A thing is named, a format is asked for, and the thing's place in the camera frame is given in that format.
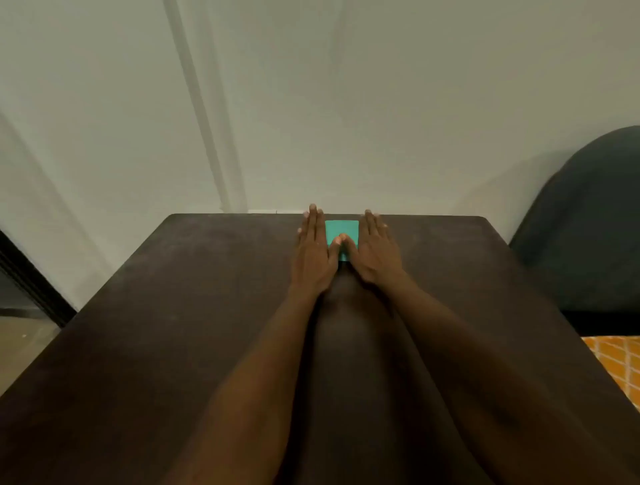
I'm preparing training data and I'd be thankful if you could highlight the dark grey upholstered chair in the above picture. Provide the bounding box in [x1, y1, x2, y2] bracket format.
[509, 125, 640, 336]

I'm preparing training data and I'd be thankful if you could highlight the person's left hand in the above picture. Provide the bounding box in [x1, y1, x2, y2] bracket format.
[289, 203, 345, 300]

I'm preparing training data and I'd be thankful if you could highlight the black door frame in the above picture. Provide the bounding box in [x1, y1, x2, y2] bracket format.
[0, 229, 77, 328]

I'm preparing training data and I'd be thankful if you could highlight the white wall conduit strip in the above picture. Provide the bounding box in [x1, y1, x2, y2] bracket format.
[162, 0, 249, 215]

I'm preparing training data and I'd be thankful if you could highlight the person's left forearm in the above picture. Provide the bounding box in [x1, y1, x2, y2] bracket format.
[162, 287, 326, 485]

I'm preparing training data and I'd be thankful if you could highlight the teal jewelry box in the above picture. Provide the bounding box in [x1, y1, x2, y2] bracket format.
[325, 219, 360, 262]

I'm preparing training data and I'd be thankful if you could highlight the person's right forearm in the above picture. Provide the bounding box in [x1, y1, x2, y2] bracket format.
[379, 272, 640, 485]

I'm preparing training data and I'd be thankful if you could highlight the orange patterned bed cloth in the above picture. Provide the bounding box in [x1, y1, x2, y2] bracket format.
[581, 335, 640, 412]

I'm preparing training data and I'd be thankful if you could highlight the person's right hand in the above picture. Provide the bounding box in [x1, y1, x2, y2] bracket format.
[341, 209, 407, 290]

